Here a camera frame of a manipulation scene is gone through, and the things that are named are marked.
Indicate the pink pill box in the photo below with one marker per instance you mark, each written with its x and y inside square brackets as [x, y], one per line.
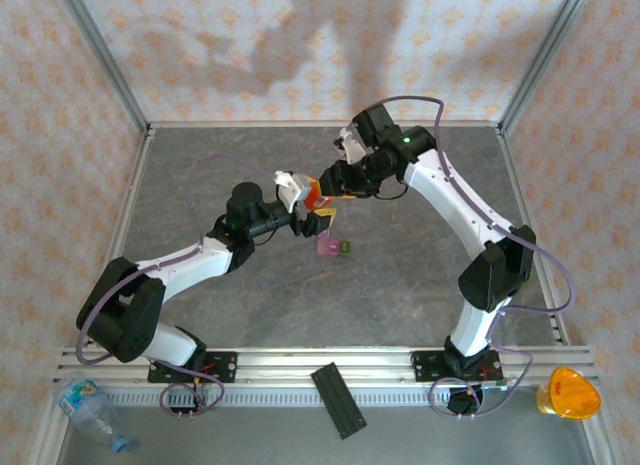
[327, 246]

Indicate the clear plastic water bottle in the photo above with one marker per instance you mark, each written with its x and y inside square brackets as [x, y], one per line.
[85, 405]

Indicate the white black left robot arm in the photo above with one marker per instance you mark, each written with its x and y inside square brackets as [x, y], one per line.
[190, 265]

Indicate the orange translucent plastic cup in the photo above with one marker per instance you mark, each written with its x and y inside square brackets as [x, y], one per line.
[570, 392]

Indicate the aluminium frame post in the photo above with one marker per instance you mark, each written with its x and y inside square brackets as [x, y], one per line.
[545, 55]
[104, 55]

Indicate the aluminium table edge rail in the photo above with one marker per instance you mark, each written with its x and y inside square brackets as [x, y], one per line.
[518, 185]
[132, 185]
[250, 124]

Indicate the wide aluminium mounting rail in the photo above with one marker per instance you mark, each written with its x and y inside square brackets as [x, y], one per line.
[300, 362]

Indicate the orange pill bottle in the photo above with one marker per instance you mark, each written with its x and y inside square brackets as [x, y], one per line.
[316, 197]

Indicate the black controller box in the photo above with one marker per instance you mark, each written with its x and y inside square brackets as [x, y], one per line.
[182, 404]
[462, 401]

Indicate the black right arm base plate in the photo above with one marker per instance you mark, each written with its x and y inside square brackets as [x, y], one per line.
[425, 367]

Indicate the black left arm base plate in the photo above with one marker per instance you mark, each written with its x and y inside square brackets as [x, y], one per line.
[225, 367]

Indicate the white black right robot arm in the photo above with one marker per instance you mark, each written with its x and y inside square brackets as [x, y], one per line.
[450, 195]

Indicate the green pill box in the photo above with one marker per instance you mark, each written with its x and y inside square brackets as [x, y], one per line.
[346, 248]

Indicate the black slotted plate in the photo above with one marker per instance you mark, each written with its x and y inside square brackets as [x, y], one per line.
[339, 400]

